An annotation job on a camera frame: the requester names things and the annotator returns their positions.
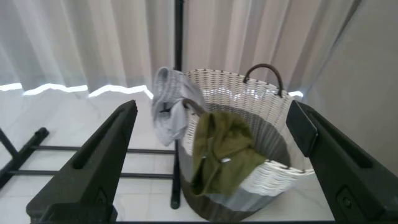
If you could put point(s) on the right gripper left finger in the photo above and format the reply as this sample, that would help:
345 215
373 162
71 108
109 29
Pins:
77 193

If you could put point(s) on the pale grey shorts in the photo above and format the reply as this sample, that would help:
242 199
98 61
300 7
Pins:
171 93

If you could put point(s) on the white curtain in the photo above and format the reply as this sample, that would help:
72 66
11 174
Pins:
93 46

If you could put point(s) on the black clothes rack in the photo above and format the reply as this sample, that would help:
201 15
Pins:
178 31

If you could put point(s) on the green long-sleeved shirt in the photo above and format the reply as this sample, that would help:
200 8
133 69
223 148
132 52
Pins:
224 149

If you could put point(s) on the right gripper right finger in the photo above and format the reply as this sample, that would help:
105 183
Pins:
373 199

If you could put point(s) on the white laundry basket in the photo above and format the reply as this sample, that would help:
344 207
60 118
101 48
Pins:
248 90

